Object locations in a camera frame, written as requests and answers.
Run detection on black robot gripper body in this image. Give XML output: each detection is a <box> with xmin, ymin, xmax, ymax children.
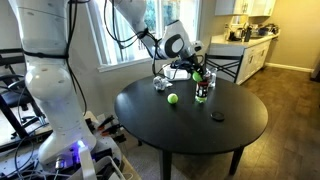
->
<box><xmin>171</xmin><ymin>53</ymin><xmax>202</xmax><ymax>74</ymax></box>

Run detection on green tennis ball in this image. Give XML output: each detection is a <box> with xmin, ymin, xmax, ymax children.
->
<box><xmin>166</xmin><ymin>92</ymin><xmax>179</xmax><ymax>105</ymax></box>
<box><xmin>191</xmin><ymin>71</ymin><xmax>203</xmax><ymax>83</ymax></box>

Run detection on red tennis ball container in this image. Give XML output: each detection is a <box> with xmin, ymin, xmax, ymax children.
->
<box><xmin>194</xmin><ymin>75</ymin><xmax>212</xmax><ymax>104</ymax></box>

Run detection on black round container lid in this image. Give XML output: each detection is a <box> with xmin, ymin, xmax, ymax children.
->
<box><xmin>210</xmin><ymin>111</ymin><xmax>226</xmax><ymax>122</ymax></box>

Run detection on clear glass mug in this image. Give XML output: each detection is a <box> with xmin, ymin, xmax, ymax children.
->
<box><xmin>207</xmin><ymin>68</ymin><xmax>218</xmax><ymax>89</ymax></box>

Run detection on white plastic basket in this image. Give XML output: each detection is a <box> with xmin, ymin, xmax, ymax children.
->
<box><xmin>162</xmin><ymin>63</ymin><xmax>192</xmax><ymax>82</ymax></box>

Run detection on white checked dish cloth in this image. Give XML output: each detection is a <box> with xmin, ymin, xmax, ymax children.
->
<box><xmin>152</xmin><ymin>75</ymin><xmax>174</xmax><ymax>92</ymax></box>

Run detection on white kitchen island counter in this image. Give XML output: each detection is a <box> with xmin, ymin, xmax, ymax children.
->
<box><xmin>209</xmin><ymin>32</ymin><xmax>281</xmax><ymax>86</ymax></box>

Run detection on round black table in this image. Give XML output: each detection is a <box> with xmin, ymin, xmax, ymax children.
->
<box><xmin>114</xmin><ymin>75</ymin><xmax>269</xmax><ymax>180</ymax></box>

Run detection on black countertop appliances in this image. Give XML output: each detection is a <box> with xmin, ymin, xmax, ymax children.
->
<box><xmin>226</xmin><ymin>22</ymin><xmax>280</xmax><ymax>43</ymax></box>

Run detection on white upper kitchen cabinets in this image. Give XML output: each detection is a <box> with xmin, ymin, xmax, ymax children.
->
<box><xmin>214</xmin><ymin>0</ymin><xmax>278</xmax><ymax>18</ymax></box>

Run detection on black orange spring clamp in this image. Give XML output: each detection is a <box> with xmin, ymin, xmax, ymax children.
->
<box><xmin>100</xmin><ymin>123</ymin><xmax>125</xmax><ymax>138</ymax></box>
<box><xmin>96</xmin><ymin>114</ymin><xmax>116</xmax><ymax>132</ymax></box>

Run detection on black metal stand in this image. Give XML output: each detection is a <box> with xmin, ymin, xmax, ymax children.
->
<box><xmin>0</xmin><ymin>48</ymin><xmax>46</xmax><ymax>141</ymax></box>

